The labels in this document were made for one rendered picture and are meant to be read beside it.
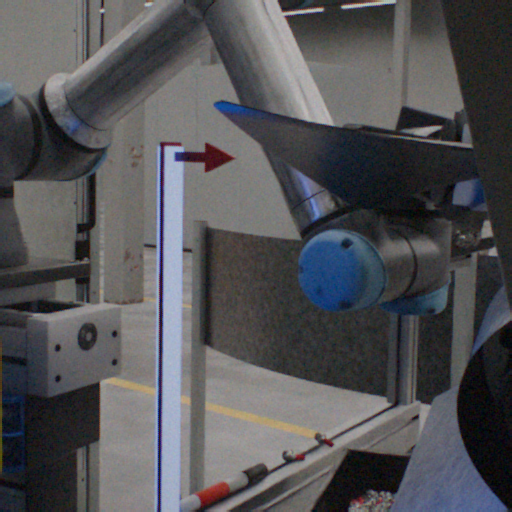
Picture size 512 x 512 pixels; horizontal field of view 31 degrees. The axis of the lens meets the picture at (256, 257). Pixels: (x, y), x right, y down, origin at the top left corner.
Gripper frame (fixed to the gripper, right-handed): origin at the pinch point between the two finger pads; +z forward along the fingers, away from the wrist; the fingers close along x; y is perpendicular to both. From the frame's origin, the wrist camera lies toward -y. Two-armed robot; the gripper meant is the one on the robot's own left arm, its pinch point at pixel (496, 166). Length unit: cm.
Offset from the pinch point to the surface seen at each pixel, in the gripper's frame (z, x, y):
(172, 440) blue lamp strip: -8.8, 25.7, -20.8
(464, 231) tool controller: -56, 8, 17
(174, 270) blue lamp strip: -8.9, 11.6, -22.3
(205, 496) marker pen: -15.3, 32.7, -16.9
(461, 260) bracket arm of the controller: -65, 12, 20
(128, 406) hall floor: -365, 124, -30
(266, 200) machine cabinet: -979, 43, 88
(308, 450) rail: -32.4, 32.8, -4.8
